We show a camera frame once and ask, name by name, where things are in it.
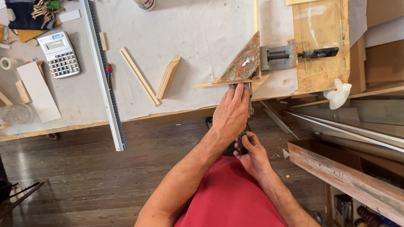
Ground person's left hand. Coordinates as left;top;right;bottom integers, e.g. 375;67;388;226
212;83;251;143

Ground person's right hand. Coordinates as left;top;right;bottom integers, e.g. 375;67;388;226
234;131;274;181

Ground grey screw clamp black handle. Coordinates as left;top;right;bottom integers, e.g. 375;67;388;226
229;82;255;156
260;38;340;71

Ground wood wedge offcut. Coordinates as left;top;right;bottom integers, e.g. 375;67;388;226
251;74;271;94

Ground paint-stained triangular clamp plate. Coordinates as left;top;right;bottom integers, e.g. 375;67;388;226
218;30;261;82

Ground grey metal strip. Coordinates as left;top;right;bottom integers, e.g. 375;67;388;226
260;100;300;141

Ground large white paper sheet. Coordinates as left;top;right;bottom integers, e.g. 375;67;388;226
94;0;299;122

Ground thick mitred wood bar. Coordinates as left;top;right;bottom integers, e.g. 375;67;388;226
155;55;182;100

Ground long mitred wood strip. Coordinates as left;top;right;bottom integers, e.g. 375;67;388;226
119;47;161;107

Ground person's red shirt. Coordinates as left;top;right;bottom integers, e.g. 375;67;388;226
174;156;286;227

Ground worn plywood board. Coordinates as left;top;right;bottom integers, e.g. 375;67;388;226
291;0;351;96

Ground round tin can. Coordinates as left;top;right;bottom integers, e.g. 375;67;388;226
133;0;156;12

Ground weathered wooden beam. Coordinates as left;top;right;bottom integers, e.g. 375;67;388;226
287;140;404;226

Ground long aluminium ruler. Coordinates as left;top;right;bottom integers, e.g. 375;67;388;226
79;0;127;152

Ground stack of cardboard sheets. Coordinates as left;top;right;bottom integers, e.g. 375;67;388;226
348;0;404;95

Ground low shelf with tools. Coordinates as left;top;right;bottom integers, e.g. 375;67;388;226
324;183;404;227

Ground grey desk calculator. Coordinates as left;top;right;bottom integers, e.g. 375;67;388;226
37;30;81;79

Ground small white card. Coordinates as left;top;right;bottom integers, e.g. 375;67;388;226
58;9;82;23

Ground white rectangular board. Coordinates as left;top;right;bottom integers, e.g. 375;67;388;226
16;61;62;124

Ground bunch of keys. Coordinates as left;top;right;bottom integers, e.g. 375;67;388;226
31;0;65;29

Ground short wood offcut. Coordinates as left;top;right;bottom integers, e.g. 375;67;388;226
15;80;32;104

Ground flat brown wood piece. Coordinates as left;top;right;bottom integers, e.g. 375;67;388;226
16;28;45;43

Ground clear glass jar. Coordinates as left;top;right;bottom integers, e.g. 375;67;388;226
0;103;34;125

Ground dark blue cloth pouch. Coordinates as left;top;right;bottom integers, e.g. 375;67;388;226
4;0;57;31

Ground white tape roll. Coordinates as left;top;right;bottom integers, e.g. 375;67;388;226
0;57;19;72

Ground dark wooden sticks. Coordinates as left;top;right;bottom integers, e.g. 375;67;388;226
0;178;50;220

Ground thin light wood frame strip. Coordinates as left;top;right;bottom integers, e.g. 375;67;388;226
253;0;262;79
193;79;253;88

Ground stack of long frame mouldings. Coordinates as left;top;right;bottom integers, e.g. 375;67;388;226
283;85;404;154

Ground red-handled screwdriver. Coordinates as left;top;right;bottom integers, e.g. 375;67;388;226
105;63;113;91

